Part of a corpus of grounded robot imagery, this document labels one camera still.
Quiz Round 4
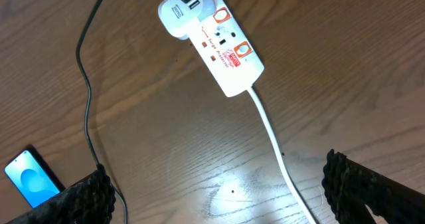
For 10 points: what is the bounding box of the white USB charger plug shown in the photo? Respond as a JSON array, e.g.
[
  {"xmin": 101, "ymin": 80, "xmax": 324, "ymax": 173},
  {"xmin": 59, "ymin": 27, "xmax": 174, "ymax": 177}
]
[{"xmin": 158, "ymin": 0, "xmax": 216, "ymax": 40}]

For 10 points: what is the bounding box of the white power strip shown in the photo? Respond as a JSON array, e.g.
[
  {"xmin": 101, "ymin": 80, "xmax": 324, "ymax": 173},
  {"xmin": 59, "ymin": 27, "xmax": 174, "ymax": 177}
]
[{"xmin": 188, "ymin": 0, "xmax": 264, "ymax": 101}]

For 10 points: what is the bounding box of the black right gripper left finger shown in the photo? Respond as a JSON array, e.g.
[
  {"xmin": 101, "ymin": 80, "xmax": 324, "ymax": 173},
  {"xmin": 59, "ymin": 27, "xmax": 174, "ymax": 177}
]
[{"xmin": 7, "ymin": 164, "xmax": 116, "ymax": 224}]

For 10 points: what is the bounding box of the white power strip cord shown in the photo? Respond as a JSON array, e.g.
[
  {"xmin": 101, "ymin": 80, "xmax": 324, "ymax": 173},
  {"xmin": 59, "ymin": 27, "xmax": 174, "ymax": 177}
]
[{"xmin": 247, "ymin": 87, "xmax": 318, "ymax": 224}]

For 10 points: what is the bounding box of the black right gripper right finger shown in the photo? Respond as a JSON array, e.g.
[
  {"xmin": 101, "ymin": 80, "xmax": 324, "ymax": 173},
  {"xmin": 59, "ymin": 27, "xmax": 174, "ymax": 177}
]
[{"xmin": 321, "ymin": 150, "xmax": 424, "ymax": 223}]

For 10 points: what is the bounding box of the black charger cable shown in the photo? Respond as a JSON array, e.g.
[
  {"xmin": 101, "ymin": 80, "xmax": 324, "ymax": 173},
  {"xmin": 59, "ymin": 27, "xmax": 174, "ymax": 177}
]
[{"xmin": 75, "ymin": 0, "xmax": 197, "ymax": 224}]

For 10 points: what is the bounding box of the blue Galaxy smartphone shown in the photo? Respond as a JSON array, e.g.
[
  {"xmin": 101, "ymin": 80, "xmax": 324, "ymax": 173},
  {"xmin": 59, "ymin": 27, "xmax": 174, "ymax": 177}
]
[{"xmin": 4, "ymin": 144, "xmax": 66, "ymax": 209}]

